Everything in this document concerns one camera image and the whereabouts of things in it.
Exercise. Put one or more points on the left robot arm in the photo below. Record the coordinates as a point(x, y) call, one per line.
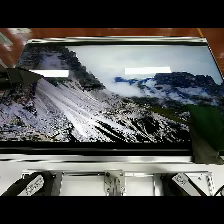
point(15, 77)

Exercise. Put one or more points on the dark green T-shirt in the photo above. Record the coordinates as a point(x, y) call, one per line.
point(208, 125)

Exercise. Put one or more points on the silver frame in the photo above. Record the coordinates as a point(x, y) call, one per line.
point(86, 166)

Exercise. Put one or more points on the olive green garment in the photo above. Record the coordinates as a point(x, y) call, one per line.
point(201, 151)

